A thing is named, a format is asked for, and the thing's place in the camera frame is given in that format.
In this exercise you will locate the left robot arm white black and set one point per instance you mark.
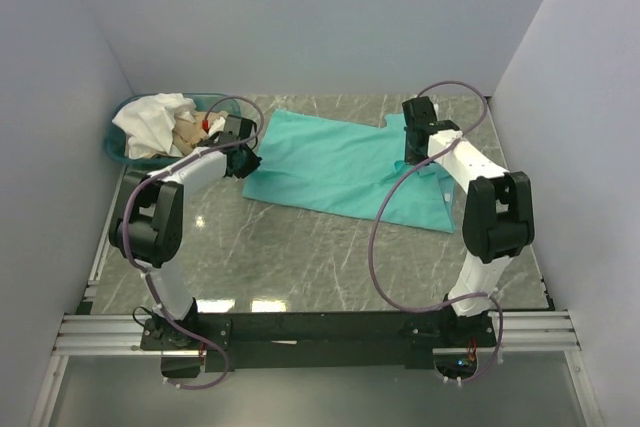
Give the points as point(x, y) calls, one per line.
point(147, 227)

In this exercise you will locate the beige t shirt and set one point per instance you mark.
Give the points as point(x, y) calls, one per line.
point(188, 134)

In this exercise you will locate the aluminium frame rail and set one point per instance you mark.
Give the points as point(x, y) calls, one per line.
point(119, 335)

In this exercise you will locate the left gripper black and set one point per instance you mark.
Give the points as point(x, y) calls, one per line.
point(254, 162)

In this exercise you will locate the white t shirt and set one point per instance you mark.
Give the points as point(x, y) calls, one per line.
point(149, 122)

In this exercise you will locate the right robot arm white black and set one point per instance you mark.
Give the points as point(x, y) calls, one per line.
point(498, 217)

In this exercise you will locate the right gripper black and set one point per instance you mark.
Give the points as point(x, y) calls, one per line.
point(410, 158)

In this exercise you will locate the teal t shirt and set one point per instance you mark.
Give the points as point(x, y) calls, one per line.
point(348, 169)

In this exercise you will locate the teal plastic basket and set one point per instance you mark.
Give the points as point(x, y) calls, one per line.
point(115, 139)

